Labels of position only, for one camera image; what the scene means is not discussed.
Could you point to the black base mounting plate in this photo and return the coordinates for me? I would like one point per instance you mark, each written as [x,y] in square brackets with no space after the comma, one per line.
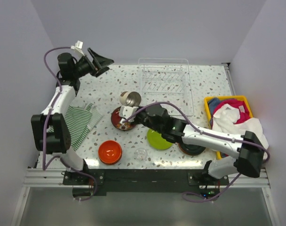
[100,182]

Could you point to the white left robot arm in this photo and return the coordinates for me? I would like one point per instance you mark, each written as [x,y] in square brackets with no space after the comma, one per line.
[50,131]

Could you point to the clear glass cup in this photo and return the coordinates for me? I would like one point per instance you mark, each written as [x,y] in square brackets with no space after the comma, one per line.
[140,154]

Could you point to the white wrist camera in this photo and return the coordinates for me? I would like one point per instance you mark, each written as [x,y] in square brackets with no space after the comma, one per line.
[125,112]
[78,47]

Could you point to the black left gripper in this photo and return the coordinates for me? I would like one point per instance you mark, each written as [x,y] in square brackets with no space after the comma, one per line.
[100,61]

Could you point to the lime green plate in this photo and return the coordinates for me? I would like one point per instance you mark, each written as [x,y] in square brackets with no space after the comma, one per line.
[156,141]

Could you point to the pink cloth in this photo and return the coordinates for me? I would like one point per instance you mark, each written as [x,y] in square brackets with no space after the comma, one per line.
[232,110]

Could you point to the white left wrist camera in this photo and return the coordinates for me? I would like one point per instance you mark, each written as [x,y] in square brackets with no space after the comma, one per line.
[78,47]

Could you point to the clear wire dish rack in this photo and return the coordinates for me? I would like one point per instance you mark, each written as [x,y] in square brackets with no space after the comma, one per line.
[166,80]

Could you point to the beige steel cup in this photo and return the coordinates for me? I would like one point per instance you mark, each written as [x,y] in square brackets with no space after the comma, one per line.
[130,98]

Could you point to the red floral plate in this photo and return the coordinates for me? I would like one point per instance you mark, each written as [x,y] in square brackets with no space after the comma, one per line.
[116,121]

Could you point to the blue cloth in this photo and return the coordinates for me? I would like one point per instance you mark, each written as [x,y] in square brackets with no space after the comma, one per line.
[212,105]

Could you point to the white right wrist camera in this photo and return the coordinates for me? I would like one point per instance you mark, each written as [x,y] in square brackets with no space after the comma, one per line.
[125,112]

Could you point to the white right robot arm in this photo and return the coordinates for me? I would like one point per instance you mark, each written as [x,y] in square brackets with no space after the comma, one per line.
[244,152]

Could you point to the yellow plastic basket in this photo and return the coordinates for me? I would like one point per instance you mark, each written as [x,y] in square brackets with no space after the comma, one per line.
[241,98]

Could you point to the orange bowl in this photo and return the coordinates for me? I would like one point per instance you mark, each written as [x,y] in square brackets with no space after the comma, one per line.
[109,152]

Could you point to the green white striped cloth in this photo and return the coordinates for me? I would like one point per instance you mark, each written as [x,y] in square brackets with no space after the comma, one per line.
[80,121]

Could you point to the white towel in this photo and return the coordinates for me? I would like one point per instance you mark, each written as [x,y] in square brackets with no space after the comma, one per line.
[253,125]

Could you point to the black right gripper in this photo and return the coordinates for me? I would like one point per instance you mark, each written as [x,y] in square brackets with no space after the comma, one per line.
[136,118]

